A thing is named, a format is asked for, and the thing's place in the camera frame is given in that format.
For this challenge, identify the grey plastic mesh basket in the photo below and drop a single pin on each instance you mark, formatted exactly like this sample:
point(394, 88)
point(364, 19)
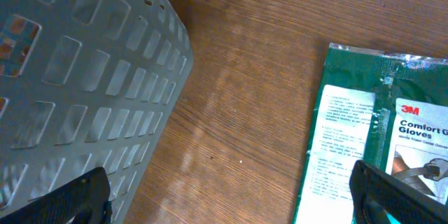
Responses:
point(85, 84)

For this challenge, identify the teal white wipes pack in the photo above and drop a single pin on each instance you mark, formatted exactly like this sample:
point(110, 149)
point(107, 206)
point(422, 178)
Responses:
point(387, 109)

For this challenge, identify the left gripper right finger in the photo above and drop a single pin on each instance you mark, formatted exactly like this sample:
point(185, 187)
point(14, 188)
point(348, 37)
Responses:
point(377, 196)

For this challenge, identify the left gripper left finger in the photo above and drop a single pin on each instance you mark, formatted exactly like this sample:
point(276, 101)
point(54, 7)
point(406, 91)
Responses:
point(82, 200)

